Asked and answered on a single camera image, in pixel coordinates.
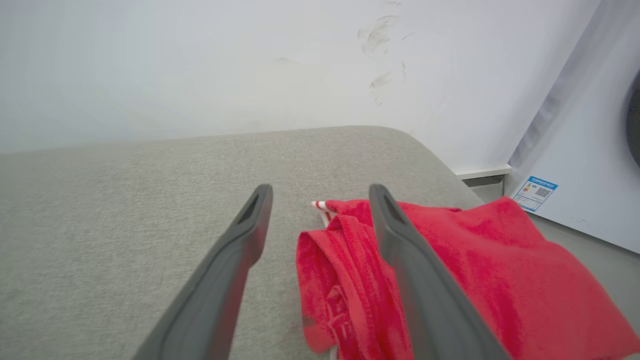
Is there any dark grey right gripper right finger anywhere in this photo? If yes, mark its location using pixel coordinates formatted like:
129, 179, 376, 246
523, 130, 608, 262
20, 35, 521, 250
368, 183, 511, 360

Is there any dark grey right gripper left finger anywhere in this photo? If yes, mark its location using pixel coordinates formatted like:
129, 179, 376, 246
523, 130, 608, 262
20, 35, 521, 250
132, 183, 274, 360

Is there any red basketball jersey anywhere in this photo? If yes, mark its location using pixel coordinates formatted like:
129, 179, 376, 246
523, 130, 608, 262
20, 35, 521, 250
296, 196, 640, 360

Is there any grey fabric sofa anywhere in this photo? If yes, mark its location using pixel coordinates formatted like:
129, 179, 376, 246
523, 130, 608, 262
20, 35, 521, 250
0, 125, 486, 360

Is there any blue energy label sticker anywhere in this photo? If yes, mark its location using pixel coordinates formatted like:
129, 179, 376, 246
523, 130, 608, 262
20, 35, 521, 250
512, 176, 559, 213

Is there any white washing machine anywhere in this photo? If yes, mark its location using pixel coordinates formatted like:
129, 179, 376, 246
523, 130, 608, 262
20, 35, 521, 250
505, 0, 640, 256

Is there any dark round washing machine door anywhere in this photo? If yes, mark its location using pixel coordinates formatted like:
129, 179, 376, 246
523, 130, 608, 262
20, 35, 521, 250
626, 70, 640, 168

